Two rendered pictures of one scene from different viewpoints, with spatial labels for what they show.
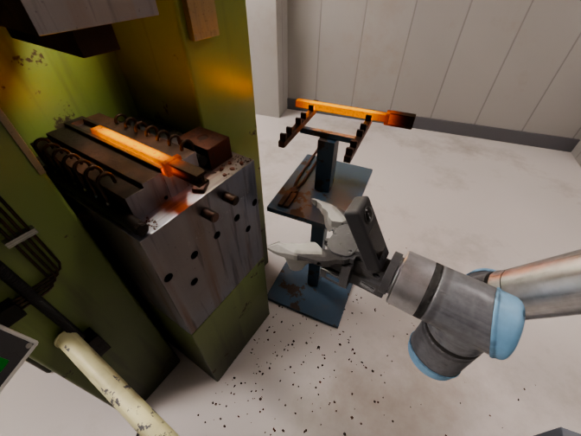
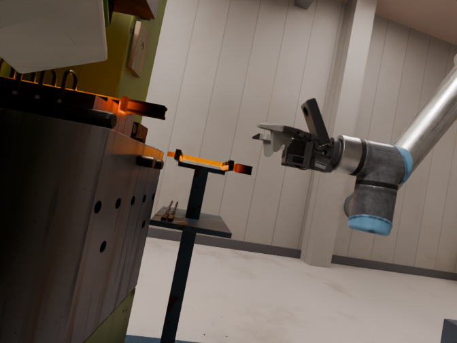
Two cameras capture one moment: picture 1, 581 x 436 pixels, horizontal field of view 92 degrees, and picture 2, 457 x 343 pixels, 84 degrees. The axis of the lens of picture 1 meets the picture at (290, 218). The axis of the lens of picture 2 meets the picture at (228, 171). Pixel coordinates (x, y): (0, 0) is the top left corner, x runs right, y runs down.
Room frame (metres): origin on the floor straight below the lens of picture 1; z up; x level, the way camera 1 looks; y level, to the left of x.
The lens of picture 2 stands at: (-0.13, 0.37, 0.86)
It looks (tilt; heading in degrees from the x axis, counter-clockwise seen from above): 2 degrees up; 328
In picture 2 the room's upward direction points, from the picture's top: 11 degrees clockwise
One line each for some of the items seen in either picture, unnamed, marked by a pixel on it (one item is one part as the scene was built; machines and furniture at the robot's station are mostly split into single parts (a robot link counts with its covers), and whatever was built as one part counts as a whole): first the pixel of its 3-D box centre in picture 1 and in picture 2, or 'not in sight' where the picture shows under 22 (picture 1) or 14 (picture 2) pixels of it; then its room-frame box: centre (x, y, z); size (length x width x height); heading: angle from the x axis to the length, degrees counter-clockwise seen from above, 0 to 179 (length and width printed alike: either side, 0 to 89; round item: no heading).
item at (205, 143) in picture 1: (205, 147); (122, 132); (0.72, 0.24, 0.95); 0.12 x 0.09 x 0.07; 57
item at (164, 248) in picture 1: (161, 216); (22, 207); (0.70, 0.44, 0.69); 0.56 x 0.38 x 0.45; 57
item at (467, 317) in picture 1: (466, 310); (377, 162); (0.21, -0.26, 0.97); 0.12 x 0.09 x 0.10; 57
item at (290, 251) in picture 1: (295, 259); (275, 138); (0.30, -0.01, 0.97); 0.09 x 0.03 x 0.06; 93
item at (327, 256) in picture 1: (323, 253); (293, 134); (0.30, -0.05, 1.00); 0.09 x 0.05 x 0.02; 93
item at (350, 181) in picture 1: (323, 188); (191, 219); (0.89, -0.13, 0.67); 0.40 x 0.30 x 0.02; 156
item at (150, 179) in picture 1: (114, 157); (31, 101); (0.65, 0.47, 0.96); 0.42 x 0.20 x 0.09; 57
